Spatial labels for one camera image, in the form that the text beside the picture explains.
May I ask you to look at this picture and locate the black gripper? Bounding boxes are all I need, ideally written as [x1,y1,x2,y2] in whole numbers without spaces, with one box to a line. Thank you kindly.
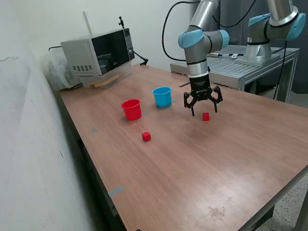
[183,73,224,117]

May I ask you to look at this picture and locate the aluminium robot base table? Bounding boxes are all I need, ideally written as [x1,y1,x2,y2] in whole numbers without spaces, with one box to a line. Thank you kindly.
[170,44,300,103]

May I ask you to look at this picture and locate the blue plastic cup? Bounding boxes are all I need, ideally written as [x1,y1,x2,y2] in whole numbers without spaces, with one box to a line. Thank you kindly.
[152,87,173,108]

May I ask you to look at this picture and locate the dark grey curtain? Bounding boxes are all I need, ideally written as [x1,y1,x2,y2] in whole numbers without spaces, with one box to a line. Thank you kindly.
[191,0,308,95]

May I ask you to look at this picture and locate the red plastic cup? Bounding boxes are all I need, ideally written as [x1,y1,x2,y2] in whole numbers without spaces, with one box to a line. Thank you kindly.
[121,99,142,121]

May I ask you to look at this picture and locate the wooden sticks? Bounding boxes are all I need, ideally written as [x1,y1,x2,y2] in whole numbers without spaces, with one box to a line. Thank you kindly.
[89,74,121,88]

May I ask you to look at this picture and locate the grey tape strip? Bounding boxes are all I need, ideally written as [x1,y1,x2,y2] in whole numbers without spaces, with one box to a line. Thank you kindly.
[108,185,125,198]

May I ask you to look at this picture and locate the silver microwave oven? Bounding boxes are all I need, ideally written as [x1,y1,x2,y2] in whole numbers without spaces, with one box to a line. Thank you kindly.
[60,27,135,77]

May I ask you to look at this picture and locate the white rod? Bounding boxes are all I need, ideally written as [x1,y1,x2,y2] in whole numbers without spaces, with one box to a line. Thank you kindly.
[82,11,93,36]

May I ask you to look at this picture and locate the black camera cable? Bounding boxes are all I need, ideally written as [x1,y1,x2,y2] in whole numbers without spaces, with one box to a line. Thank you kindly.
[161,0,257,61]

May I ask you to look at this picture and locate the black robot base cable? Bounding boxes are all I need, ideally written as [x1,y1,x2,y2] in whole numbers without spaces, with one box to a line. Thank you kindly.
[271,39,289,100]

